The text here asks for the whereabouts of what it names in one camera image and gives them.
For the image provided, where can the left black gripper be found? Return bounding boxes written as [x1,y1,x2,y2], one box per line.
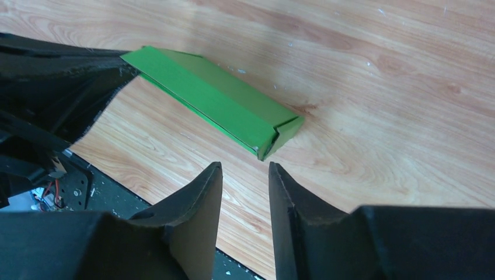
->
[1,33,139,208]

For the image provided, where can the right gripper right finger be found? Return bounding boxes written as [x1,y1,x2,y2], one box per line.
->
[269,162,494,279]

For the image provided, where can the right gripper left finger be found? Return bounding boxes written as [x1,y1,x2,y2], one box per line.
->
[1,162,222,279]

